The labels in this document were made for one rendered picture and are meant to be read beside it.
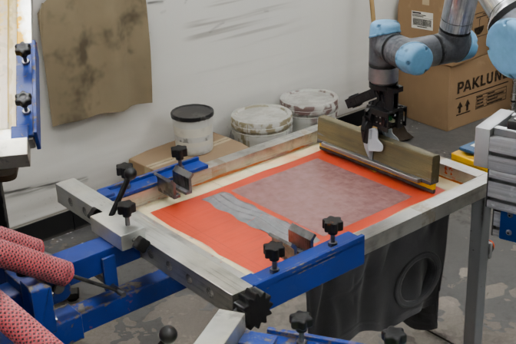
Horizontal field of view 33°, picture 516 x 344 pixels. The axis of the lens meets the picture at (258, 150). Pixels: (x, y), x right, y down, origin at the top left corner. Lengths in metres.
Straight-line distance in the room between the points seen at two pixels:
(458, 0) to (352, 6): 2.96
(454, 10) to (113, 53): 2.20
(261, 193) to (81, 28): 1.92
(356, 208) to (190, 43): 2.36
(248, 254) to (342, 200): 0.34
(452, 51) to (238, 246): 0.69
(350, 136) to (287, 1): 2.41
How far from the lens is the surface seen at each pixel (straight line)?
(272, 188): 2.23
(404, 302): 2.22
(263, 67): 4.67
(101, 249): 1.82
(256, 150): 2.38
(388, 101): 2.21
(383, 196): 2.19
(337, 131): 2.38
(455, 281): 3.73
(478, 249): 2.57
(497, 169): 1.93
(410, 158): 2.22
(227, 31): 4.47
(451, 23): 2.13
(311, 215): 2.09
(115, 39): 4.01
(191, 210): 2.14
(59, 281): 1.72
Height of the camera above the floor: 1.89
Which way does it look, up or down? 22 degrees down
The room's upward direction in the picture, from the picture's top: 2 degrees counter-clockwise
